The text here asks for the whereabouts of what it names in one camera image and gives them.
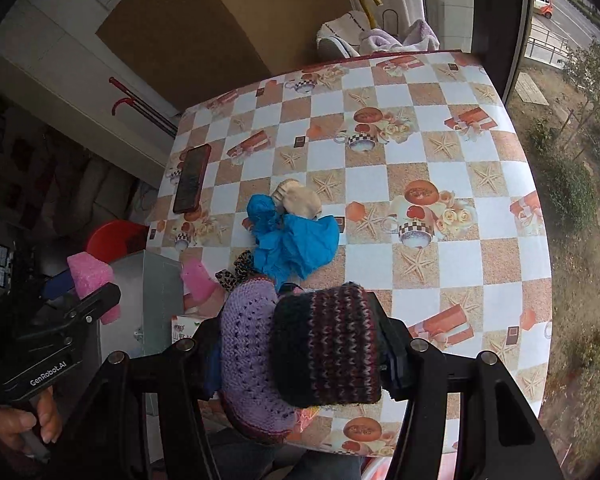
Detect purple crocheted cloth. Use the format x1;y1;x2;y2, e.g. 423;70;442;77
218;276;303;443

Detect beige sofa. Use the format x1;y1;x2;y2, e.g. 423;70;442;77
42;152;148;241

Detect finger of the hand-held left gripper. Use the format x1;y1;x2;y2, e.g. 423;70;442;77
40;269;78;306
60;282;122;331

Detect blue nonwoven cloth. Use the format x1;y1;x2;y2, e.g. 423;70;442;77
244;194;342;292

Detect red plastic stool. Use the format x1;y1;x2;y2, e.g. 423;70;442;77
85;219;149;267

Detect beige sock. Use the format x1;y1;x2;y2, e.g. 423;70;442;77
271;179;324;221

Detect pink foam block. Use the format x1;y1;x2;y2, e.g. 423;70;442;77
67;251;117;322

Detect yellow umbrella handle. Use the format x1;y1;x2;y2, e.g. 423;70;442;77
358;0;384;29

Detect lavender towel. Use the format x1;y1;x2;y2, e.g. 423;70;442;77
358;19;441;55

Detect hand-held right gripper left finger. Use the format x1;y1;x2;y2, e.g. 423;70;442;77
45;317;222;480

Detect checked printed tablecloth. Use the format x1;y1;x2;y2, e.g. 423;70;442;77
144;50;554;461

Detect smartphone in red case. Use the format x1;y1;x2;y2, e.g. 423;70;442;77
172;143;213;215

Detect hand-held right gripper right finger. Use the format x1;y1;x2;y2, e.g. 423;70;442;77
369;291;566;480

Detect white floral tissue pack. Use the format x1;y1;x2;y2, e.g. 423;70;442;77
170;312;207;347

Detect curved pink foam piece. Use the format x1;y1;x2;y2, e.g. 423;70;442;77
180;258;222;307

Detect leopard print scrunchie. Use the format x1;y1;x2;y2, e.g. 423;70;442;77
215;251;257;292

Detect dark striped knitted hat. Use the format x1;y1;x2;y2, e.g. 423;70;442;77
271;281;384;409

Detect grey cardboard box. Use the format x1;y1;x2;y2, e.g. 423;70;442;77
96;249;187;361

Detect person's left hand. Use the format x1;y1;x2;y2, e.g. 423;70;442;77
0;389;64;461

